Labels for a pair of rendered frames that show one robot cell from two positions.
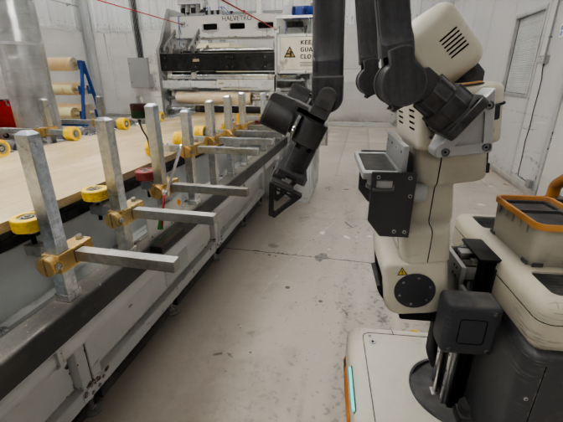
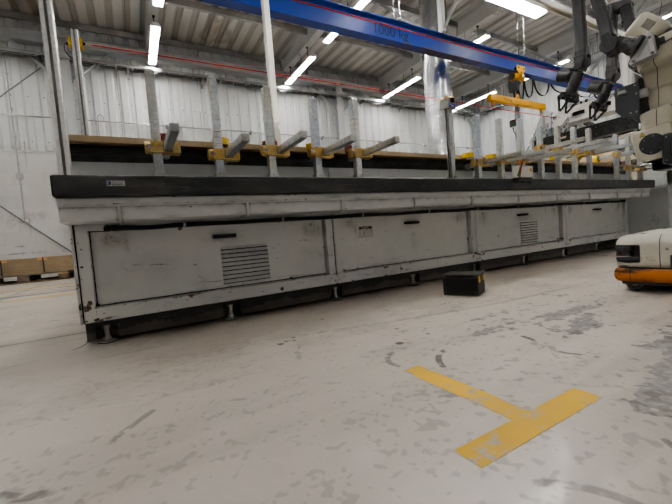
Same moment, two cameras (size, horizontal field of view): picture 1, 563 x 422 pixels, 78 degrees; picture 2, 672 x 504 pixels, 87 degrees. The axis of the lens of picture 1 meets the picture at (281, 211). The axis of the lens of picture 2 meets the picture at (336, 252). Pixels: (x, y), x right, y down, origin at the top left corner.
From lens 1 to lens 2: 195 cm
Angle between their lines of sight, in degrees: 50
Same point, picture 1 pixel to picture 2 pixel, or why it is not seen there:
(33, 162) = (475, 124)
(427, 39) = (635, 28)
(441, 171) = (659, 79)
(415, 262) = (649, 127)
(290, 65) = not seen: hidden behind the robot
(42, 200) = (476, 137)
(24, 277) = not seen: hidden behind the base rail
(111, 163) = (499, 135)
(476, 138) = (647, 51)
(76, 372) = (471, 242)
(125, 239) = (501, 170)
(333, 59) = (581, 48)
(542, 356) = not seen: outside the picture
